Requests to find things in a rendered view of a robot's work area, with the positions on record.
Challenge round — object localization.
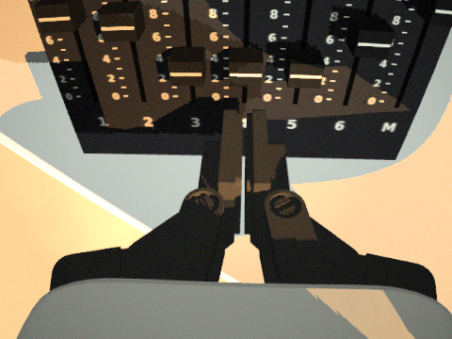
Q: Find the black lighting desk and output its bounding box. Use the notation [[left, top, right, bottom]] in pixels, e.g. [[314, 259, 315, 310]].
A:
[[27, 0, 452, 160]]

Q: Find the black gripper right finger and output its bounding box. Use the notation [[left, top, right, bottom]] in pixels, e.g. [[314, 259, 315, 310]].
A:
[[244, 109, 437, 300]]

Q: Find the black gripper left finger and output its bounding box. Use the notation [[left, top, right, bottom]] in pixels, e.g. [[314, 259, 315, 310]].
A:
[[49, 109, 243, 291]]

